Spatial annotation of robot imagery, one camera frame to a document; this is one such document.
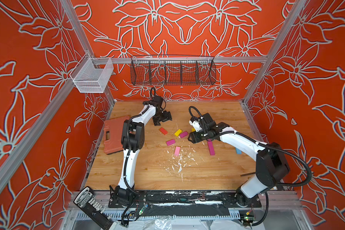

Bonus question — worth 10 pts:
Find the red block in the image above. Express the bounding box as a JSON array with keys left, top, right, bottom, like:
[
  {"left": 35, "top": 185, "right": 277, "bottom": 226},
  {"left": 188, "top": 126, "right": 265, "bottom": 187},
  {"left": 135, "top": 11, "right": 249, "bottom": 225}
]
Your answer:
[{"left": 159, "top": 127, "right": 168, "bottom": 135}]

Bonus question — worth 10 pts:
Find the dark magenta block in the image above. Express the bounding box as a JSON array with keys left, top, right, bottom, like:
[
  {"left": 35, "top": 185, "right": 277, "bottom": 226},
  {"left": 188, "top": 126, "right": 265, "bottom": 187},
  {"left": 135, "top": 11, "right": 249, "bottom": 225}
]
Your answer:
[{"left": 208, "top": 141, "right": 214, "bottom": 151}]

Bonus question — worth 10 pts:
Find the magenta block top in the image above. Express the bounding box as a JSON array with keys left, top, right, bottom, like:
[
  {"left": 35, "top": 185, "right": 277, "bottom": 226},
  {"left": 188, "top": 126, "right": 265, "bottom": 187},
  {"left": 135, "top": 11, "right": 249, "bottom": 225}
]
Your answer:
[{"left": 179, "top": 131, "right": 189, "bottom": 139}]

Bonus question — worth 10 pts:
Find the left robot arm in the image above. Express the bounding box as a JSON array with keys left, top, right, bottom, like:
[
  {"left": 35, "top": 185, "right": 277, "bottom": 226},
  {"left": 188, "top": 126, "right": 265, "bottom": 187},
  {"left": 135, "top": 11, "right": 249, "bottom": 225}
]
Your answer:
[{"left": 108, "top": 96, "right": 172, "bottom": 207}]

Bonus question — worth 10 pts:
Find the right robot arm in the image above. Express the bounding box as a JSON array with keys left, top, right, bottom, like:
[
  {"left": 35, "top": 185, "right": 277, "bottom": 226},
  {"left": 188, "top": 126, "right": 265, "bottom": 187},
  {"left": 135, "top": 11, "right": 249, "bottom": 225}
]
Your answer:
[{"left": 188, "top": 113, "right": 312, "bottom": 207}]

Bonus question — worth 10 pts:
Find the pale pink block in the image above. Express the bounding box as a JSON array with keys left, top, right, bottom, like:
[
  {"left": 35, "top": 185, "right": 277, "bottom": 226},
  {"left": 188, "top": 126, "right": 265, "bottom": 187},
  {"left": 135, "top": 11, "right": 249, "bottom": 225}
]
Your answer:
[{"left": 174, "top": 146, "right": 181, "bottom": 156}]

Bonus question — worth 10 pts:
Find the red plastic tool case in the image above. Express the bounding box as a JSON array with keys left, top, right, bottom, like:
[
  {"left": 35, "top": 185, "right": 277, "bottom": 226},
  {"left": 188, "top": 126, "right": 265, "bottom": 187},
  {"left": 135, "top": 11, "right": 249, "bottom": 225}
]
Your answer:
[{"left": 103, "top": 116, "right": 130, "bottom": 155}]

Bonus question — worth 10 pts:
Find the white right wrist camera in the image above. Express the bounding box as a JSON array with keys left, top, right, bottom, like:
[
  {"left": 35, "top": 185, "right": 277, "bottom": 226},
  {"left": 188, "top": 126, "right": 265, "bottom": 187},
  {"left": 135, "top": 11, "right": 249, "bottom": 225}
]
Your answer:
[{"left": 189, "top": 116, "right": 203, "bottom": 132}]

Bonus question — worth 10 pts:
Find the black wire basket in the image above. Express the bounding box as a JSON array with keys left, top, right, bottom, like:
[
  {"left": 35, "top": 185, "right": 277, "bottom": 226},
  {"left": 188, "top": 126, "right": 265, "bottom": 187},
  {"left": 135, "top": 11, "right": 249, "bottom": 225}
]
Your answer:
[{"left": 130, "top": 55, "right": 217, "bottom": 86}]

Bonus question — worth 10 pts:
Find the white wire basket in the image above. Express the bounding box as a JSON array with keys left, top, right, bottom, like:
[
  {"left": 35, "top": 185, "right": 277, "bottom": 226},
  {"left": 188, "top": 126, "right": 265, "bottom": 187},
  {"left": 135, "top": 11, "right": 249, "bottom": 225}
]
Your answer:
[{"left": 70, "top": 52, "right": 114, "bottom": 93}]

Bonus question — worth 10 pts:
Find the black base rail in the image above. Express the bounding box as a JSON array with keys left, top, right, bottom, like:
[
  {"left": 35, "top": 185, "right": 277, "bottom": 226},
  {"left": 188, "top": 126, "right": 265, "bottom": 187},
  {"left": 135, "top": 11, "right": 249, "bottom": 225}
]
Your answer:
[{"left": 108, "top": 190, "right": 264, "bottom": 219}]

